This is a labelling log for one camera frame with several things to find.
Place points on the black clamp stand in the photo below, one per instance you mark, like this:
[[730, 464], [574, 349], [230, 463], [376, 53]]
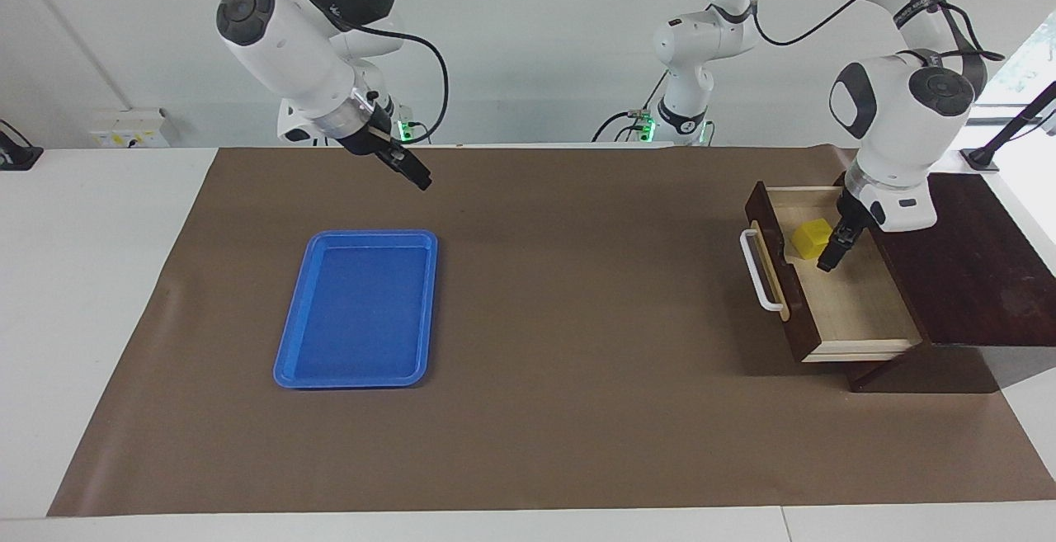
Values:
[[1011, 131]]

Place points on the brown table mat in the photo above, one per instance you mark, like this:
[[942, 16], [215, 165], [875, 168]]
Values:
[[577, 360]]

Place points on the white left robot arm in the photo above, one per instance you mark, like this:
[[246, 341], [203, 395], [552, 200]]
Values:
[[899, 113]]

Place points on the blue plastic tray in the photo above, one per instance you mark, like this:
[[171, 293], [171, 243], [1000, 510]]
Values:
[[355, 311]]

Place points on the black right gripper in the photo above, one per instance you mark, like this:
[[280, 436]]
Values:
[[367, 134]]

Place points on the white wall power outlet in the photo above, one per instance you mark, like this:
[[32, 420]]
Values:
[[128, 129]]

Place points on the black desk mount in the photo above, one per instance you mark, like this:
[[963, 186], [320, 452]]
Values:
[[16, 154]]

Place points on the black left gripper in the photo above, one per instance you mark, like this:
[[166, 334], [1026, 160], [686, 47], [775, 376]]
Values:
[[851, 214]]

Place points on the yellow cube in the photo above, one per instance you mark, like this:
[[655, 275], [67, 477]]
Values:
[[810, 237]]

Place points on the dark brown wooden cabinet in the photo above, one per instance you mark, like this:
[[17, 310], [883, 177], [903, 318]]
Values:
[[973, 278]]

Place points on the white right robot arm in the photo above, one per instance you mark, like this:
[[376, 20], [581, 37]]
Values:
[[289, 39]]

